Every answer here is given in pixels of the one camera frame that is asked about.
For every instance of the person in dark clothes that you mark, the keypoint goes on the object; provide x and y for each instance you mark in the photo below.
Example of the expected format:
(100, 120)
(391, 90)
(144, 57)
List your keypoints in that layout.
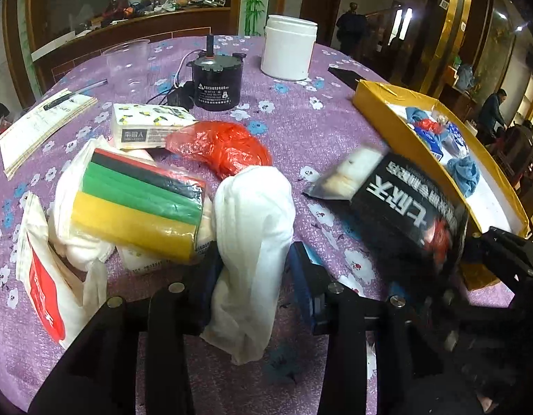
(351, 28)

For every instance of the red plastic bag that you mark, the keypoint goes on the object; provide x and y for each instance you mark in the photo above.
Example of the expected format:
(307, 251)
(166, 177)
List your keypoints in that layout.
(226, 148)

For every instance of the blue knitted cloth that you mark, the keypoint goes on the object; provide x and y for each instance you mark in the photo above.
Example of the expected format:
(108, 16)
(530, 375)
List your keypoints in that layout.
(465, 173)

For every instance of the wooden counter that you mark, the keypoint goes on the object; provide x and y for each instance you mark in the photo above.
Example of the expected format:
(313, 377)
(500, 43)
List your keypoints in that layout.
(185, 23)

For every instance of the clear plastic cup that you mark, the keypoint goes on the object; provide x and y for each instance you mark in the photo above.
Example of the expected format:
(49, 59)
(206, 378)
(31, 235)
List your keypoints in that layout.
(127, 67)

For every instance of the white plastic jar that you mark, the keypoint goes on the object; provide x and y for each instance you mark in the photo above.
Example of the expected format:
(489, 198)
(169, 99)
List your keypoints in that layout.
(289, 45)

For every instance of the black pen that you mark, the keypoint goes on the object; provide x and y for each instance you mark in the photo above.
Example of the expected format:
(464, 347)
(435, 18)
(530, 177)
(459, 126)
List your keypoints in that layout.
(68, 96)

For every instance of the black smartphone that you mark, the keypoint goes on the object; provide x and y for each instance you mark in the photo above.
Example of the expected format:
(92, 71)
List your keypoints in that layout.
(349, 77)

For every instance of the blue white plastic bag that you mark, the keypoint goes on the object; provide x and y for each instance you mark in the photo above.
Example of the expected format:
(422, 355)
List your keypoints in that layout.
(453, 140)

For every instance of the black cylindrical motor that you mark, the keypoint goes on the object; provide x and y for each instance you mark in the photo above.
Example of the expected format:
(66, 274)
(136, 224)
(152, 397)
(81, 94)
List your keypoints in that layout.
(207, 80)

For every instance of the white notebook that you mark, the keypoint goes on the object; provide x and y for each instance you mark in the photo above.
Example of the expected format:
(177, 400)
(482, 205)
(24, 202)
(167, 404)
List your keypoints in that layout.
(23, 137)

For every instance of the white red shopping bag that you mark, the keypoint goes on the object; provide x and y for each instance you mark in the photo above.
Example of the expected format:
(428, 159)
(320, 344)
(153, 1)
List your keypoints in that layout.
(64, 303)

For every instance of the yellow cardboard box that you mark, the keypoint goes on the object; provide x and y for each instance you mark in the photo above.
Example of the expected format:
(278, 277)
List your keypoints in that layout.
(388, 108)

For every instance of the purple floral tablecloth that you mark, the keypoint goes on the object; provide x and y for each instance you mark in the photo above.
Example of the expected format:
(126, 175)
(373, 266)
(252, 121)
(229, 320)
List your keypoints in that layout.
(307, 127)

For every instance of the white cloth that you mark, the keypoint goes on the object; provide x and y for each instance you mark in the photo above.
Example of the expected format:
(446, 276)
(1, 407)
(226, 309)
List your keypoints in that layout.
(80, 248)

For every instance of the white green patterned tissue pack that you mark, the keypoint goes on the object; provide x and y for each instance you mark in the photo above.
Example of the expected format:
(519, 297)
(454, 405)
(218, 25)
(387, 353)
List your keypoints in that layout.
(142, 126)

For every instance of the yellow green black sponge pack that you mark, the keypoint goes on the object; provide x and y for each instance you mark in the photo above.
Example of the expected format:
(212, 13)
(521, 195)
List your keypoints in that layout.
(140, 204)

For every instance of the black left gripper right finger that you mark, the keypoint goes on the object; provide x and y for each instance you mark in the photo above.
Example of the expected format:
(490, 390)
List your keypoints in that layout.
(332, 309)

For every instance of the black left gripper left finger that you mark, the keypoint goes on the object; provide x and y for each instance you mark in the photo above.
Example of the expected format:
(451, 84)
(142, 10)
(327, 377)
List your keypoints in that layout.
(98, 371)

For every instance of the white sock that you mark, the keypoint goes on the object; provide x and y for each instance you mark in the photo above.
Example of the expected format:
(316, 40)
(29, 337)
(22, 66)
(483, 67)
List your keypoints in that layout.
(254, 216)

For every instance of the black printed package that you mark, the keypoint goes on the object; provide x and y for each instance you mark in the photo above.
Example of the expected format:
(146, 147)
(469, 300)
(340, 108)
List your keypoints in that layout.
(404, 218)

